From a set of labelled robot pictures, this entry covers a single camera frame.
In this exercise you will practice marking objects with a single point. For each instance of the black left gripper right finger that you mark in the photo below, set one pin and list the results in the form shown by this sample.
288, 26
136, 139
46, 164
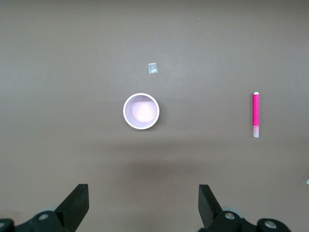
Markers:
210, 210

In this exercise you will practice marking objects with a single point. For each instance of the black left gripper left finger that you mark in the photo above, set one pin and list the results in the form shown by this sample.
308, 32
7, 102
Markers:
72, 207

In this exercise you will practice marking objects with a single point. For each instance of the pink marker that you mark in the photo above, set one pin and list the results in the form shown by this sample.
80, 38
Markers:
256, 111

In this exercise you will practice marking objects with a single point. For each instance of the white round cup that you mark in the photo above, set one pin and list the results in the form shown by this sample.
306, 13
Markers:
141, 111

